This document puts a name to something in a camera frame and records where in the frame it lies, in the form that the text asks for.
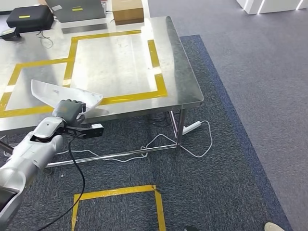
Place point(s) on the grey laptop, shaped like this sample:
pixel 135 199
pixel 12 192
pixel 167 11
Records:
pixel 77 12

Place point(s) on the white plastic car part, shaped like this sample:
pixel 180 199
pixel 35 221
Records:
pixel 63 94

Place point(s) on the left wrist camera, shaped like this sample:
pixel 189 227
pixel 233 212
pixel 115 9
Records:
pixel 95 132

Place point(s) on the black power adapter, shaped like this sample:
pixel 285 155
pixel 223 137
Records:
pixel 9 33

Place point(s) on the brown cardboard box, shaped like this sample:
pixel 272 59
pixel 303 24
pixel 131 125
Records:
pixel 127 12

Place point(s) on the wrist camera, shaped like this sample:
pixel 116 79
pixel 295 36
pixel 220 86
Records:
pixel 95 132
pixel 191 228

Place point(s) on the black zip case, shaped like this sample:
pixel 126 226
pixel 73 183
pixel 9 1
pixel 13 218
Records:
pixel 29 19

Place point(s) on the white display plinth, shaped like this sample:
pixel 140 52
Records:
pixel 276 4

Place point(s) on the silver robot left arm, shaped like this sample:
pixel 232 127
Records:
pixel 29 156

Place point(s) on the person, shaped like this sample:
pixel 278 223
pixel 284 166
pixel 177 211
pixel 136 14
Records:
pixel 272 227

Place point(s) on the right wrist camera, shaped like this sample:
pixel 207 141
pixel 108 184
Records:
pixel 191 228

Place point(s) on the white power strip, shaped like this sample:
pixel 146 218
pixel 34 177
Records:
pixel 192 127

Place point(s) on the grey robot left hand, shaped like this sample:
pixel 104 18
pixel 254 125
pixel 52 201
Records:
pixel 68 110

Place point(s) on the steel workbench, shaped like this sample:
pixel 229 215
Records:
pixel 115 63

